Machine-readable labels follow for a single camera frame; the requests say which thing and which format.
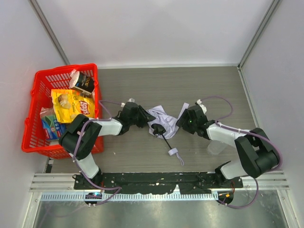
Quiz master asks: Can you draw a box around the clear pink snack packet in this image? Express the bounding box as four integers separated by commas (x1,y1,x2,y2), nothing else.
39,107,55,118

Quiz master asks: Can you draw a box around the red plastic basket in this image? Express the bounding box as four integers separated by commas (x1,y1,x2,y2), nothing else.
21,63,103,160

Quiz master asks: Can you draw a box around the blue snack packet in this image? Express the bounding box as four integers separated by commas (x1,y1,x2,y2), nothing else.
41,115,66,141

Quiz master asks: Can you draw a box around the black and white carton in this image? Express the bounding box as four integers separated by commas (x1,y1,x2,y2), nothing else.
69,69,95,96

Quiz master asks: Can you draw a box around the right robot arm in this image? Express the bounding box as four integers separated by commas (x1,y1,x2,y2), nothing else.
177,104,282,185

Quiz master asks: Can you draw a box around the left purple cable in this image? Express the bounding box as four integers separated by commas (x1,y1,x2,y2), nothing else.
72,99,125,205

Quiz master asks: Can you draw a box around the lavender folding umbrella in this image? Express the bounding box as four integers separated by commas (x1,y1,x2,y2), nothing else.
147,103,189,166

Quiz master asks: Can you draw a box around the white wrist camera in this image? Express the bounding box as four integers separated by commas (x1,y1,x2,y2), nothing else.
195,99,207,114
121,98,135,107

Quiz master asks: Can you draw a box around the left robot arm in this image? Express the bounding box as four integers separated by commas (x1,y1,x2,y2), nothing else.
59,102,156,187

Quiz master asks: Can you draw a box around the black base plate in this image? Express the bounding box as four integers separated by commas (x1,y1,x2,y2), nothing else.
73,171,244,194

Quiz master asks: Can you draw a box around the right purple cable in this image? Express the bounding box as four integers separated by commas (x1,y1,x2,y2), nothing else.
199,95,284,210

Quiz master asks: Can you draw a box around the white slotted cable duct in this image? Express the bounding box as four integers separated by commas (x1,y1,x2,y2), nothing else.
40,191,218,202

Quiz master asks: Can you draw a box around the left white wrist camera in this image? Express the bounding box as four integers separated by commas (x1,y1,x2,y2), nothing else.
121,98,135,107

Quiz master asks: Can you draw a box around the clear plastic water bottle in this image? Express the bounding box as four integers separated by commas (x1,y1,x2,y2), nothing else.
207,141,227,155

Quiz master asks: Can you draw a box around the purple cable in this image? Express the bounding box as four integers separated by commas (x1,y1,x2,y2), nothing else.
199,95,284,210
72,99,125,205

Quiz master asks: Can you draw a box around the yellow Lay's chips bag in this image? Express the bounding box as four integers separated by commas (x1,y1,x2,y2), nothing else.
51,89,95,124

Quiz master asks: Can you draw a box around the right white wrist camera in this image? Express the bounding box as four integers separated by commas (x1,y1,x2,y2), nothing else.
195,99,207,114

